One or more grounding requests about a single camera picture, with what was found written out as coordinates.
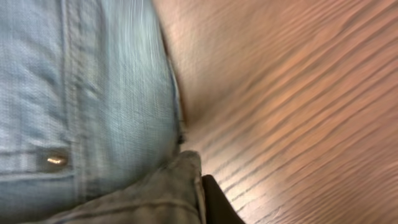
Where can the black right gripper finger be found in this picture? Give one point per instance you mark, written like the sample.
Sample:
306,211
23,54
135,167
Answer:
218,208

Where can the light blue denim shorts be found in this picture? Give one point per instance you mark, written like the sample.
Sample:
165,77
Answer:
90,121

